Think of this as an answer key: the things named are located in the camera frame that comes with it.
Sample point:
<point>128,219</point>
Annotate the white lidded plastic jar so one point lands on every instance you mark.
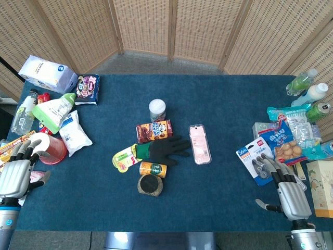
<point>157,110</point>

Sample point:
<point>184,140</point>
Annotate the clear plastic drink bottle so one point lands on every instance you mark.
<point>24,114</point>

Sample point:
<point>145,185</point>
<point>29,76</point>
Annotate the brown panda biscuit box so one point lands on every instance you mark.
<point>154,131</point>

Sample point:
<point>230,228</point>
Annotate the cream illustrated carton box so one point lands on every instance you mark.
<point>321,187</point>

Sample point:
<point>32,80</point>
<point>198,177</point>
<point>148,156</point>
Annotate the blue biscuit snack bag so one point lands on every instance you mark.
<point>283,144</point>

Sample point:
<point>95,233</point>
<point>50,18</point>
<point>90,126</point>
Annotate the red and yellow snack box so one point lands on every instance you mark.
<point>10,148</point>

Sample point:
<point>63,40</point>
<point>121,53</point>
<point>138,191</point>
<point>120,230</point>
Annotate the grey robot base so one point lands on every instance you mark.
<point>160,240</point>

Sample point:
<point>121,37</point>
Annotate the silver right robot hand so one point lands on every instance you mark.
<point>291,198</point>

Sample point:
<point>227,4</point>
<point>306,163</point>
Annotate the pink blister card package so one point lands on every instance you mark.
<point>199,144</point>

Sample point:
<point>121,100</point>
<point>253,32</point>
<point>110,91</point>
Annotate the pale green tissue pack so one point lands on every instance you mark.
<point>262,128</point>

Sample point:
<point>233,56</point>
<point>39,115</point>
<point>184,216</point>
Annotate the green and white refill pouch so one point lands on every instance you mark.
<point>53,110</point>

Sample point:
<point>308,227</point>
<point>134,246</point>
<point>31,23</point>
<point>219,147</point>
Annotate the woven bamboo folding screen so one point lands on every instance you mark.
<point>166,31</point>

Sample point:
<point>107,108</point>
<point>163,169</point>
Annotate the black and green work glove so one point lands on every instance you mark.
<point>165,149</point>

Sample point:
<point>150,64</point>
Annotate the pink and white small packet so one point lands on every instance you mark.
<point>36,176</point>

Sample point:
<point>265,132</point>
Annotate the yellow and green drink can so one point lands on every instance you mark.
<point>153,169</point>

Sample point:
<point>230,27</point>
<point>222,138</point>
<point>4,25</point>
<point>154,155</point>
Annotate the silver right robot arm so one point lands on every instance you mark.
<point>306,235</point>

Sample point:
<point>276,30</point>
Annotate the dark purple snack bag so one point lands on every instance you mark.
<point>88,89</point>

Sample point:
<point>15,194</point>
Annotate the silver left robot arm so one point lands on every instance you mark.
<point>7,224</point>

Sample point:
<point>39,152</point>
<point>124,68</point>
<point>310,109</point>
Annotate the red plastic cup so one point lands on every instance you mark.
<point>53,151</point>

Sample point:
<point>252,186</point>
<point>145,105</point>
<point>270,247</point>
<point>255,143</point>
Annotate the blue hook package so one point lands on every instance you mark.
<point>253,166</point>

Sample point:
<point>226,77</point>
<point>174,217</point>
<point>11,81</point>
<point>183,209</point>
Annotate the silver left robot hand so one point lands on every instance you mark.
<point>13,175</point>

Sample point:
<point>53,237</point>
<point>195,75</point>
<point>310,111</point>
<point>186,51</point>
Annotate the white and blue pouch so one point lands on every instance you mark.
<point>74,136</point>

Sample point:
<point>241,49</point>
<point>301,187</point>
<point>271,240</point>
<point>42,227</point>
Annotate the red snack packet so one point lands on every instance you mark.
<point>43,97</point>

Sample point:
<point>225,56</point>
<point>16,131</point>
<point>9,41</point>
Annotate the white milk bottle blue label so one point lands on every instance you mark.
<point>310,94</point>

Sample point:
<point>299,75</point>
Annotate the green juice bottle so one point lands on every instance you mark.
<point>300,81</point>

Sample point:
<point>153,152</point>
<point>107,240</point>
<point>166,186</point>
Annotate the green yellow packet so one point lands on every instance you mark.
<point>125,158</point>

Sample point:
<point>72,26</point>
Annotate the blue table cloth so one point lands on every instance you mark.
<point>156,208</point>

